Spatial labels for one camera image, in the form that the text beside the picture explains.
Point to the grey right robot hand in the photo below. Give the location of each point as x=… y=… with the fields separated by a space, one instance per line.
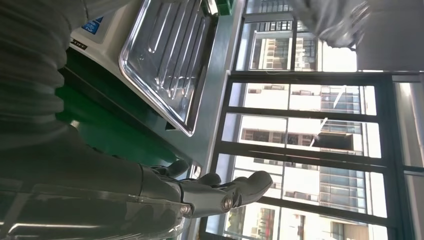
x=82 y=172

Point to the green conveyor belt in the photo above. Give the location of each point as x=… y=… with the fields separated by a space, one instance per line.
x=109 y=132

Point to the white electronic scale body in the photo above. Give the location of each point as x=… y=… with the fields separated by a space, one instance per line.
x=99 y=43

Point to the steel scale tray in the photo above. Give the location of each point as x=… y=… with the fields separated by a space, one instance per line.
x=165 y=49

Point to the green plastic crate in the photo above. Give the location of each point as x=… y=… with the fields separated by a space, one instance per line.
x=224 y=6

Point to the black window frame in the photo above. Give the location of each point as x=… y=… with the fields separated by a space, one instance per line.
x=298 y=78

